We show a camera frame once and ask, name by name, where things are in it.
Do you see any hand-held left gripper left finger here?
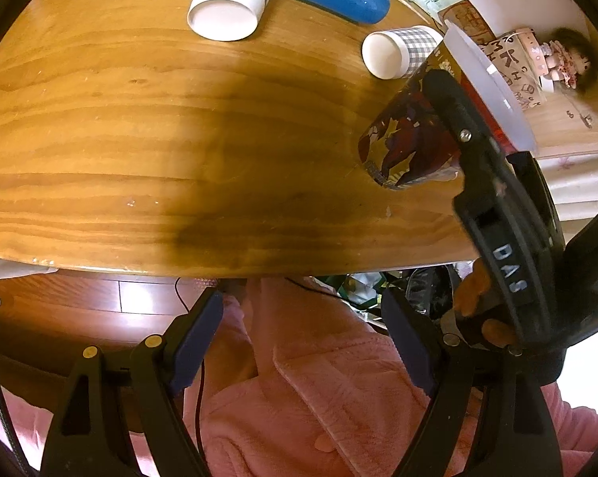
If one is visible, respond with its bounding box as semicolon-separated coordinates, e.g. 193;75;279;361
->
41;288;225;477

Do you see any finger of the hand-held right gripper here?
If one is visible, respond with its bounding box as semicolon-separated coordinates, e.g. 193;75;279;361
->
422;70;567;349
507;150;567;281

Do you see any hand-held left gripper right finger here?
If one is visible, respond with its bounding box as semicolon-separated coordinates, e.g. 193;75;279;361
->
380;288;565;477

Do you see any dark red printed cup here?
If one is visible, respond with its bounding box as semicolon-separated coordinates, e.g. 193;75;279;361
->
357;20;539;192

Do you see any grey checked paper cup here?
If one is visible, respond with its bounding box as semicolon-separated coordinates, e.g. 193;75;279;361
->
361;25;445;81

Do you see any white cup with olive print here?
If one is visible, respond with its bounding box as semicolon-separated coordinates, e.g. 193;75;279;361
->
187;0;289;43

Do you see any person's right hand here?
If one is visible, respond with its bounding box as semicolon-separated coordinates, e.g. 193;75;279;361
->
452;257;517;349

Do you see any green white packet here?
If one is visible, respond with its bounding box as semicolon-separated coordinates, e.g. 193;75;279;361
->
338;272;395;311

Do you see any pink fleece robe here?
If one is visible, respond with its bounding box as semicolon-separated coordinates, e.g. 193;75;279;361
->
0;277;598;477

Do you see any letter printed play mat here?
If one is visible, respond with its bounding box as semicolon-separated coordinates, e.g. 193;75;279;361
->
441;1;549;111

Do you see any rag doll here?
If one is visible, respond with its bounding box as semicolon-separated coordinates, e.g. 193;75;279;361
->
536;26;598;96

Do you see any white cloth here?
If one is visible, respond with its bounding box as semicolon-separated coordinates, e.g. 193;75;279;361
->
0;256;59;285

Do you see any thin black cable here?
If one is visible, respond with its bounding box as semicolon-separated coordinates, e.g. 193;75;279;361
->
174;276;211;477

